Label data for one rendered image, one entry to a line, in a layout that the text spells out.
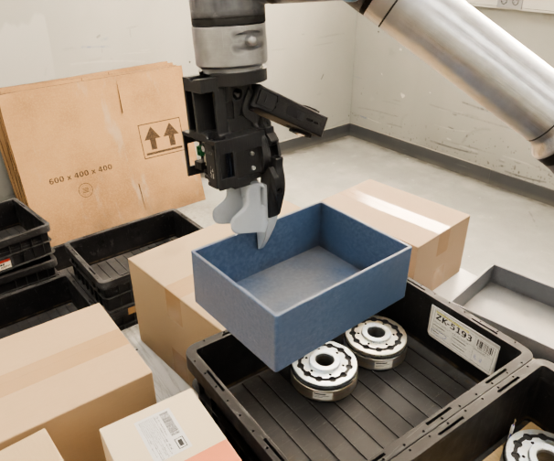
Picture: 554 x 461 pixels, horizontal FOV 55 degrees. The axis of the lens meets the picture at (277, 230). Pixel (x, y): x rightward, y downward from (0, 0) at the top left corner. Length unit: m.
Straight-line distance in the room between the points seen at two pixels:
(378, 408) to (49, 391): 0.48
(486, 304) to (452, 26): 0.73
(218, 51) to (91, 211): 2.59
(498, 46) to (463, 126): 3.22
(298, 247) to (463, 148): 3.24
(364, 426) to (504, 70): 0.50
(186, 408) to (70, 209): 2.43
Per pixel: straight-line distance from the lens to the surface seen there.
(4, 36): 3.06
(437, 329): 0.92
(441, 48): 0.64
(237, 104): 0.57
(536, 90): 0.66
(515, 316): 1.22
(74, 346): 0.94
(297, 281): 0.66
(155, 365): 1.11
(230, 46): 0.54
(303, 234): 0.70
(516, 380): 0.81
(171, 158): 3.26
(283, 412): 0.82
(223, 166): 0.56
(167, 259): 1.04
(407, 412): 0.85
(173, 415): 0.70
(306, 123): 0.62
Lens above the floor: 1.44
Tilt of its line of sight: 29 degrees down
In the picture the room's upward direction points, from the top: straight up
